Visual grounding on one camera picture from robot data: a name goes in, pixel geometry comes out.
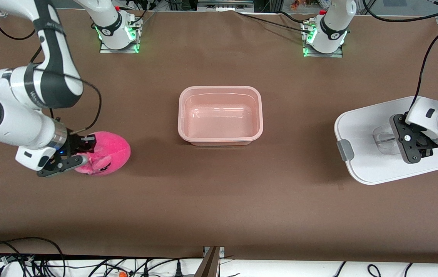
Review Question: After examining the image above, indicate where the grey lid latch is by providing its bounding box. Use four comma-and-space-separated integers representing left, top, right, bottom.
337, 139, 355, 162

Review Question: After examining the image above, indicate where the black large looped cable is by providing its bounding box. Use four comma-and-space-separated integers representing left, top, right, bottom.
0, 237, 67, 277

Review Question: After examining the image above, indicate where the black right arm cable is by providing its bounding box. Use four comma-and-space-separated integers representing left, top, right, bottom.
0, 10, 37, 41

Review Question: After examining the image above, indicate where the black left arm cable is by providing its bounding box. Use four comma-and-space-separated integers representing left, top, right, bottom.
409, 29, 438, 113

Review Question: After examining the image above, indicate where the pink plush toy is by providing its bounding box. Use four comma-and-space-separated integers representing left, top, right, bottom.
74, 131, 132, 177

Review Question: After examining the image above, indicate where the metal table edge bracket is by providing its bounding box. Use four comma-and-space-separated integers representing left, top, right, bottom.
194, 246, 226, 277

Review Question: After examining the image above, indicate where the black cable across table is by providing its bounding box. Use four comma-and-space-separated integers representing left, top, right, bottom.
235, 10, 314, 33

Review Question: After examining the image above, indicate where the white plastic box lid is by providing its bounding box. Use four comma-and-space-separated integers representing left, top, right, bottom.
334, 95, 438, 186

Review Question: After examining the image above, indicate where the aluminium frame profile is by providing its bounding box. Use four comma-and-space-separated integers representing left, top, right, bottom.
197, 0, 254, 12

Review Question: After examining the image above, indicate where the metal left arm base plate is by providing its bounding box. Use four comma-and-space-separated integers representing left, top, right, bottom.
302, 21, 345, 58

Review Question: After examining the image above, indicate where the pink translucent plastic box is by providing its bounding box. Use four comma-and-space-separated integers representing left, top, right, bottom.
177, 85, 264, 146

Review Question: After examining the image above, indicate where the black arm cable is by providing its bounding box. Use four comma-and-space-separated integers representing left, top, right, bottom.
409, 29, 438, 113
0, 10, 37, 41

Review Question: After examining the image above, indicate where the white lower shelf board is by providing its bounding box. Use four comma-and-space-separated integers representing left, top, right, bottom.
0, 257, 438, 277

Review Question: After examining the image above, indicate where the thick black background cable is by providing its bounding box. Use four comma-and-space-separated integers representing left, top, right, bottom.
362, 0, 438, 23

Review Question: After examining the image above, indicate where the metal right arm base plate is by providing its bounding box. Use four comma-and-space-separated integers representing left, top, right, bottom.
99, 23, 143, 55

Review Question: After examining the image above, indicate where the black long floor cable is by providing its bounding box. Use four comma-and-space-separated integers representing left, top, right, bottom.
87, 256, 204, 277

